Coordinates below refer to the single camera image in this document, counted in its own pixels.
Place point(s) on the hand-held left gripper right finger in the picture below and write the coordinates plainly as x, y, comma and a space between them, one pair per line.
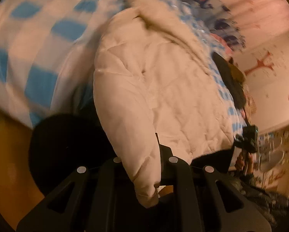
167, 155

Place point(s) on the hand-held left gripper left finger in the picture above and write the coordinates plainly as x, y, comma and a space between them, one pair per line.
108, 176

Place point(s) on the white padded jacket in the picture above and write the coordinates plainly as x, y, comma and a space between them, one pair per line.
159, 96

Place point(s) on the person's right hand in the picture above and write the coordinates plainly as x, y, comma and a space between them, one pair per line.
243, 163

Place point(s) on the white round object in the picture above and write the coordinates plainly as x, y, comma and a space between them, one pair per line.
273, 157

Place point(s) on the black round object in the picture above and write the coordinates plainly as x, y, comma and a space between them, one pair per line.
67, 149

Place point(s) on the black cloth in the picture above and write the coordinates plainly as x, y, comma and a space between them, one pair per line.
229, 82

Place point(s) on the printed blanket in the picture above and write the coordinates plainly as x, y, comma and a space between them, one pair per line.
214, 9

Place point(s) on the blue white checkered bed sheet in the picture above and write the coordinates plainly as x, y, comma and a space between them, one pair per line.
38, 53

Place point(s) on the red wall sticker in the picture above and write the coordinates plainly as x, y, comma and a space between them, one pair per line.
261, 64

